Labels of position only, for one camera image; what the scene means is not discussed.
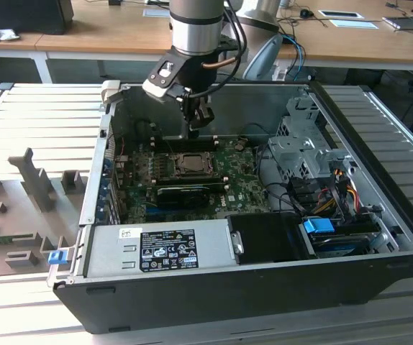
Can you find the metal socket cover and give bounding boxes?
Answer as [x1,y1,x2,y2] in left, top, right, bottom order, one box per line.
[173,152,215,177]

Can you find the CPU socket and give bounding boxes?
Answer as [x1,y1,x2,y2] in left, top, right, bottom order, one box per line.
[169,150,219,180]

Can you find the white plug adapter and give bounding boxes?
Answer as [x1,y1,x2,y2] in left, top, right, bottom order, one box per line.
[271,66,289,82]

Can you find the beige plastic latch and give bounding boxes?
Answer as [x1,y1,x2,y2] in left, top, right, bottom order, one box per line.
[100,80,122,106]

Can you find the wooden desk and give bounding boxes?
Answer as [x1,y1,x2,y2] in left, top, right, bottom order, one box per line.
[0,0,74,84]
[33,0,413,84]

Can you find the green motherboard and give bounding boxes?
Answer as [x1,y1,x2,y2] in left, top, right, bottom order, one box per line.
[112,134,276,224]

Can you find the silver metal drive cage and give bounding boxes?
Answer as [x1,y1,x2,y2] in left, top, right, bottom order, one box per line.
[266,93,358,191]

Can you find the black power connectors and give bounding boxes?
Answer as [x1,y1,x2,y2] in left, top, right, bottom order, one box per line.
[288,178,319,213]

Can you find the black computer box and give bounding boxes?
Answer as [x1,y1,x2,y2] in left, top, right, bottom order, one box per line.
[0,0,75,36]

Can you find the blue disk carrier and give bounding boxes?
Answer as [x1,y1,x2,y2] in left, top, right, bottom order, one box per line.
[302,218,334,239]

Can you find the silver power supply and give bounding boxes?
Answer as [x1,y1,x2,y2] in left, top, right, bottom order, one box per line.
[83,218,245,280]

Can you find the grey brown parts rack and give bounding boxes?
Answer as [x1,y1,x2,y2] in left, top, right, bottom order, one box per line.
[0,146,89,280]

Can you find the grey laptop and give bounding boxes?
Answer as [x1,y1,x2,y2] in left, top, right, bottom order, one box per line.
[381,14,413,32]

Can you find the hard disk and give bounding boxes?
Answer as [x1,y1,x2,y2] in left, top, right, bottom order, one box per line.
[309,229,380,259]

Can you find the black PC case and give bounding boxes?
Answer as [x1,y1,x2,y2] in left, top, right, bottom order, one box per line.
[50,80,413,336]

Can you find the blue plastic latch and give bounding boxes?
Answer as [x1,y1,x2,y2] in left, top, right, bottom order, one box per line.
[47,250,67,266]

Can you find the green RAM stick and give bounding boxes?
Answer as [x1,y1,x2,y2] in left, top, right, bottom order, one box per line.
[0,233,37,247]

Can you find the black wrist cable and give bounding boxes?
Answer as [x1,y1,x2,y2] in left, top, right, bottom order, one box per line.
[186,0,250,100]

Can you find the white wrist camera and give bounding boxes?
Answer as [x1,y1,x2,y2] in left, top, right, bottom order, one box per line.
[141,53,190,101]

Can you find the thin black wire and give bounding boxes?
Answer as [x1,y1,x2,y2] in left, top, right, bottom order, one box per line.
[241,123,271,142]

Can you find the white framed cable port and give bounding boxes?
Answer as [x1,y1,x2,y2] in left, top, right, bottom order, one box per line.
[317,9,365,19]
[142,6,171,18]

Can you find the thin red wire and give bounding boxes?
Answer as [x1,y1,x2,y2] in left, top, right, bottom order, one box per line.
[118,134,129,161]

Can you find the blue cable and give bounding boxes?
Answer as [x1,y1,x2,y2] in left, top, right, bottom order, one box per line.
[281,34,307,82]

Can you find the black data cable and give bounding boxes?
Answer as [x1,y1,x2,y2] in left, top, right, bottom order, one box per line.
[255,143,294,216]

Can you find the silver metal handle bracket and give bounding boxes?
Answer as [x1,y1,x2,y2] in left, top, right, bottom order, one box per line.
[230,231,245,255]

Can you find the yellow red power wires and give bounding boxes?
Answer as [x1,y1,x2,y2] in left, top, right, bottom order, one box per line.
[316,168,359,216]

